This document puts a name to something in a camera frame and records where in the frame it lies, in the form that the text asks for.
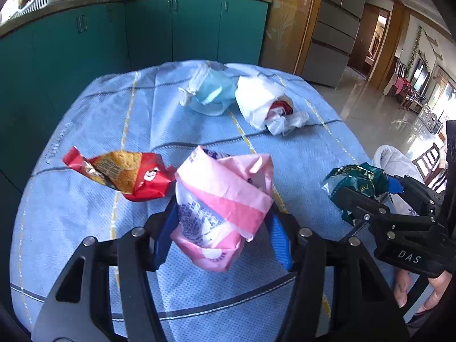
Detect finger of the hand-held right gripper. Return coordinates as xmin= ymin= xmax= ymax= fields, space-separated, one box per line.
xmin=386 ymin=174 xmax=444 ymax=218
xmin=335 ymin=184 xmax=437 ymax=234

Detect green base cabinets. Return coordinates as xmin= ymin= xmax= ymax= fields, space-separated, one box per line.
xmin=0 ymin=0 xmax=269 ymax=186

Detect white plastic bag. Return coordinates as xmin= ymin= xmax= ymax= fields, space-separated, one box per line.
xmin=235 ymin=75 xmax=310 ymax=136

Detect blue face mask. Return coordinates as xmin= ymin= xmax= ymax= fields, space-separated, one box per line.
xmin=179 ymin=65 xmax=239 ymax=116

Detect glass sliding door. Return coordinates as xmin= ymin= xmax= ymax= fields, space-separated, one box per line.
xmin=255 ymin=0 xmax=325 ymax=75

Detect dark green foil wrapper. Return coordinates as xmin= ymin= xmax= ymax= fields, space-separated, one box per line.
xmin=321 ymin=162 xmax=390 ymax=225

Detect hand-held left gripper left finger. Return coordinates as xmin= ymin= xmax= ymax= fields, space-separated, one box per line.
xmin=32 ymin=199 xmax=179 ymax=342

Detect white play fence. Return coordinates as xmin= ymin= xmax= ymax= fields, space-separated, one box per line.
xmin=417 ymin=105 xmax=446 ymax=134

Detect black television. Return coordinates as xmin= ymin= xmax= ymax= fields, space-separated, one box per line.
xmin=413 ymin=59 xmax=431 ymax=93

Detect blue checked tablecloth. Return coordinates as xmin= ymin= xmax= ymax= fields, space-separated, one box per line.
xmin=10 ymin=60 xmax=374 ymax=342

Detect green vine garland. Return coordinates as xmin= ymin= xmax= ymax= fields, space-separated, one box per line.
xmin=408 ymin=27 xmax=423 ymax=75

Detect carved wooden chair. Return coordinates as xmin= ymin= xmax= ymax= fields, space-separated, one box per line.
xmin=413 ymin=142 xmax=449 ymax=189

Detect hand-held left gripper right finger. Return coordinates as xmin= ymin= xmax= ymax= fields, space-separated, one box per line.
xmin=265 ymin=212 xmax=410 ymax=342

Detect person's right hand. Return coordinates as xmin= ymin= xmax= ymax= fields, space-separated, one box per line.
xmin=394 ymin=269 xmax=453 ymax=314

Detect dark wooden armchairs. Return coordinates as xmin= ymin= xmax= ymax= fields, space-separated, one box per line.
xmin=385 ymin=59 xmax=421 ymax=105

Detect red snack wrapper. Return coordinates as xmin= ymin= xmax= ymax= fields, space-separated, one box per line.
xmin=62 ymin=146 xmax=177 ymax=203

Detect white lined waste bin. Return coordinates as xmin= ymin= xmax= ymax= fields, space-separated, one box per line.
xmin=372 ymin=145 xmax=433 ymax=218

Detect brown interior door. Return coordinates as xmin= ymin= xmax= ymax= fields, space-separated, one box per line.
xmin=347 ymin=3 xmax=390 ymax=79

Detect pink and white wrapper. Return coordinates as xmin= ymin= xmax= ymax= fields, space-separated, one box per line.
xmin=170 ymin=145 xmax=275 ymax=273

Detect silver refrigerator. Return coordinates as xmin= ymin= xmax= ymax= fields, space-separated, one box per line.
xmin=301 ymin=0 xmax=369 ymax=88

